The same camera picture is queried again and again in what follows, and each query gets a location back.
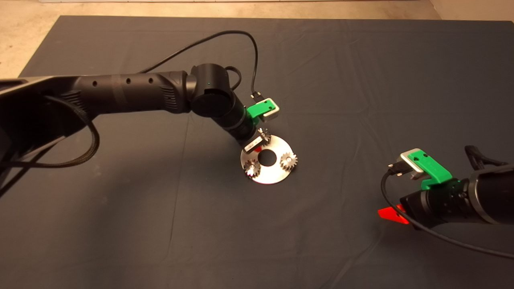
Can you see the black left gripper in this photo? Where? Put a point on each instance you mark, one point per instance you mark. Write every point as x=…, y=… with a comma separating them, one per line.
x=243, y=130

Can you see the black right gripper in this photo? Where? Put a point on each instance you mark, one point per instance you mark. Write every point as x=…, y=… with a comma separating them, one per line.
x=437, y=202

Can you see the small steel planetary gear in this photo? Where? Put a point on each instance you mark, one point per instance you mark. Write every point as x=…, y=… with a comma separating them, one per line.
x=264, y=137
x=288, y=161
x=252, y=168

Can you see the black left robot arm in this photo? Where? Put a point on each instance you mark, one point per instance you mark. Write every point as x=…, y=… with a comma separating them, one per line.
x=120, y=94

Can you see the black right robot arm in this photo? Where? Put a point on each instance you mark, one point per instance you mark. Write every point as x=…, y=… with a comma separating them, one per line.
x=494, y=194

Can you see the round metal carrier plate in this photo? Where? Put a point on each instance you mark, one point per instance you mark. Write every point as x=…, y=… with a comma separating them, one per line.
x=273, y=176

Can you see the dark grey table cloth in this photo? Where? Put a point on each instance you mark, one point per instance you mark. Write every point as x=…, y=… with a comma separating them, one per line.
x=361, y=80

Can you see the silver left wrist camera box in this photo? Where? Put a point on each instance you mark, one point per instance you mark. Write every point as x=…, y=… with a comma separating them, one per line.
x=272, y=115

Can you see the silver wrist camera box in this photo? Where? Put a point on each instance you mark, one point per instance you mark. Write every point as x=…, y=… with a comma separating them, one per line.
x=272, y=115
x=409, y=164

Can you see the green left camera mount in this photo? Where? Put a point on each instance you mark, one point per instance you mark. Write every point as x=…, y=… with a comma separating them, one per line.
x=259, y=109

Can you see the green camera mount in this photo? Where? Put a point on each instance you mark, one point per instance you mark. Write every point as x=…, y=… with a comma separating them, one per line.
x=259, y=109
x=431, y=168

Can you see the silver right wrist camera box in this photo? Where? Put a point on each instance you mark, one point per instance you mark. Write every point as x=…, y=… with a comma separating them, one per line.
x=409, y=164

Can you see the green right camera mount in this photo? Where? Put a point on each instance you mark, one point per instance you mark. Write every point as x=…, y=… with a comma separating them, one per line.
x=431, y=168

